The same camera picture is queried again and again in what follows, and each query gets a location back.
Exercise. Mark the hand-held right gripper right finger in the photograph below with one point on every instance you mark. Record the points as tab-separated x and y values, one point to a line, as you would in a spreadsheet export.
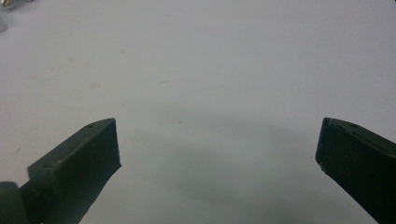
358	161

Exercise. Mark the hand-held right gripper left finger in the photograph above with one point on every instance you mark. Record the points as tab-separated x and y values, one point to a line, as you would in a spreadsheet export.
77	168

